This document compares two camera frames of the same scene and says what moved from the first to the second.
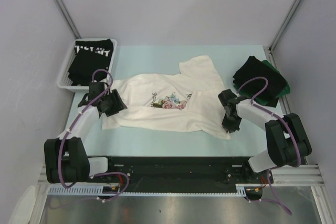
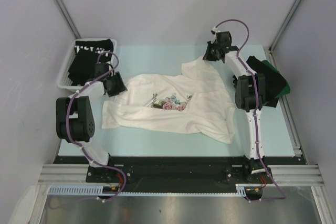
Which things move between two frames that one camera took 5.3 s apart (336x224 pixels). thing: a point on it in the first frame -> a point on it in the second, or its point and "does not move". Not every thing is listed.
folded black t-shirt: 254,68 does not move
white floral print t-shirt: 188,100 does not move
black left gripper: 118,105 -> 120,86
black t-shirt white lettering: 90,55 does not move
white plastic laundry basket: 64,82 does not move
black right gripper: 228,127 -> 208,55
